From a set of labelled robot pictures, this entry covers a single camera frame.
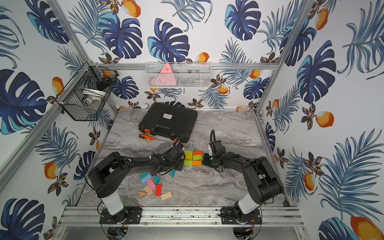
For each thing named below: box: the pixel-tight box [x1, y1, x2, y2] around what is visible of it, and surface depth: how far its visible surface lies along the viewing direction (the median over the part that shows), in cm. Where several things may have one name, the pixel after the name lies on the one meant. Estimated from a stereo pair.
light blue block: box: [140, 174, 152, 184], surface depth 87 cm
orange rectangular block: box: [192, 160, 203, 166], surface depth 94 cm
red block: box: [155, 184, 163, 196], surface depth 85 cm
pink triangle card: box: [155, 63, 177, 86], surface depth 92 cm
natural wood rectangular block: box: [160, 191, 173, 201], surface depth 82 cm
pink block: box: [146, 178, 157, 190], surface depth 86 cm
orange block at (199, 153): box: [193, 151, 203, 156], surface depth 97 cm
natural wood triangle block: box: [137, 190, 148, 199], surface depth 82 cm
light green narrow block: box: [192, 155, 203, 161], surface depth 96 cm
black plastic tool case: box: [138, 102, 198, 143], surface depth 109 cm
